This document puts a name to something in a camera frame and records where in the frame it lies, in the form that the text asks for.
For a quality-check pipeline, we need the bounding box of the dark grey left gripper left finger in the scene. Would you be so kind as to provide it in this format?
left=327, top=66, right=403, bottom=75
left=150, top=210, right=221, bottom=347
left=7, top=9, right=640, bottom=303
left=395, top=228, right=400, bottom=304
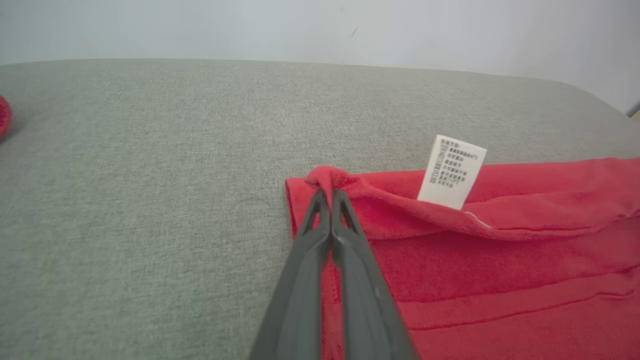
left=248, top=189, right=332, bottom=360

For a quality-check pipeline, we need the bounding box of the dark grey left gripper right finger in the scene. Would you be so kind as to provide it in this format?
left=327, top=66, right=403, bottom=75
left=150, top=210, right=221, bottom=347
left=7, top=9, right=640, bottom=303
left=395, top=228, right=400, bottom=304
left=331, top=189, right=421, bottom=360

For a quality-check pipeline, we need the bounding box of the red shirt with white sleeves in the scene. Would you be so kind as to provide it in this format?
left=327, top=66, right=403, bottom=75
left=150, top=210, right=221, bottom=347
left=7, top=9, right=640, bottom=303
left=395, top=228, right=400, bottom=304
left=285, top=134, right=640, bottom=360

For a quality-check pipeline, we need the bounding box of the crumpled red and white garment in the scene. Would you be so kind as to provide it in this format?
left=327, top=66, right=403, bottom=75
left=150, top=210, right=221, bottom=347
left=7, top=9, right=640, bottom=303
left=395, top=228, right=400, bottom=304
left=0, top=95, right=12, bottom=139

